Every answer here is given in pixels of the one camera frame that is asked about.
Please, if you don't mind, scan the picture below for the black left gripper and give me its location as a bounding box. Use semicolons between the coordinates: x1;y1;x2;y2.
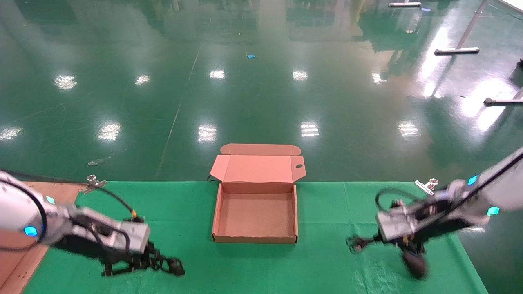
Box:
53;234;186;278

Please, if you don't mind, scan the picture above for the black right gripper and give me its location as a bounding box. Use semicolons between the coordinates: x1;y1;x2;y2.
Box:
373;195;467;257

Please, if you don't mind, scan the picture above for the black charger cable with plug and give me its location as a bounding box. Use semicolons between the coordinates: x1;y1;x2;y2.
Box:
346;234;429;281

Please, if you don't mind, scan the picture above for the open brown cardboard box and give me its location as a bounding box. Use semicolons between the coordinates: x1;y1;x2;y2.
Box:
210;143;307;245

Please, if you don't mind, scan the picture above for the silver metal binder clip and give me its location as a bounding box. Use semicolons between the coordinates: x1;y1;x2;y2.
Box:
414;179;439;199
82;175;108;195

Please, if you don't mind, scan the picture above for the green table cloth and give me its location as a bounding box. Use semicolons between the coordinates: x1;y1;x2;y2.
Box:
24;181;489;294

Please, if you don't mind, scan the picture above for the brown cardboard sheet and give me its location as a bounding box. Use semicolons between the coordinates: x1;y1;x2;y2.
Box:
0;229;49;294

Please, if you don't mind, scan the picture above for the grey table foot bar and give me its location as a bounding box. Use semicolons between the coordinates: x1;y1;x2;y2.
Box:
484;87;523;107

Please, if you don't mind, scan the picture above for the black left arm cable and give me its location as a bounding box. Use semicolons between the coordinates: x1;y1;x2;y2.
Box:
0;169;139;252

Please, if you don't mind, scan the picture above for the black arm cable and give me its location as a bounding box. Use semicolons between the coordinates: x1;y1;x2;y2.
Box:
0;169;139;252
375;157;523;233

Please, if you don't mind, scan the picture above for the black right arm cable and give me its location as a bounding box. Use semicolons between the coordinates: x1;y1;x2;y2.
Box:
375;157;523;233

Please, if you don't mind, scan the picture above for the white table leg frame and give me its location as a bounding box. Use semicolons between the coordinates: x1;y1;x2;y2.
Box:
434;0;489;56

